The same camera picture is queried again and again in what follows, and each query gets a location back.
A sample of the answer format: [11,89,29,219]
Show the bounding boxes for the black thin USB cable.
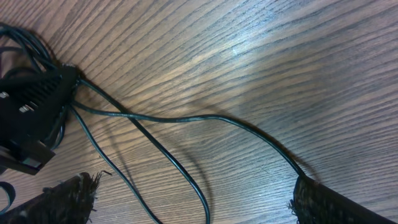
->
[67,77,307,224]

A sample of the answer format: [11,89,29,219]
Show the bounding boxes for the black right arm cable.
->
[0,181,16,216]

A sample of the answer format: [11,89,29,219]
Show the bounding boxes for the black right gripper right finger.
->
[289,175,396,224]

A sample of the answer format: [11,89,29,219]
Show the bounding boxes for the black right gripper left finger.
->
[1,171,104,224]

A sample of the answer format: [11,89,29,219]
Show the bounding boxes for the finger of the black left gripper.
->
[1,66,80,146]

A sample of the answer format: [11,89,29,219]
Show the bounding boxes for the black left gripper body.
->
[1,126,55,175]

